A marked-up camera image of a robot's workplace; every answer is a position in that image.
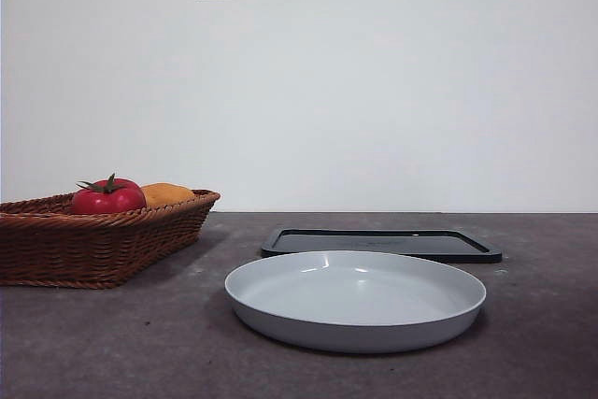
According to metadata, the red tomato with green stem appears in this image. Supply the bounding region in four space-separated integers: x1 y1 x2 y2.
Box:
70 173 148 215

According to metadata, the orange bread roll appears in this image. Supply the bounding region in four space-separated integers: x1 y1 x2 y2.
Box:
139 182 195 209

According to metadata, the grey round plate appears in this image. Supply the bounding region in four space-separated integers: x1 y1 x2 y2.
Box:
223 249 488 355

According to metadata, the brown wicker basket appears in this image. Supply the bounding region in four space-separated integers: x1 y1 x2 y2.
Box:
0 189 221 291

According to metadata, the black rectangular tray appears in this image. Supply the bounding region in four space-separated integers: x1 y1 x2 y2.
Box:
260 226 504 264

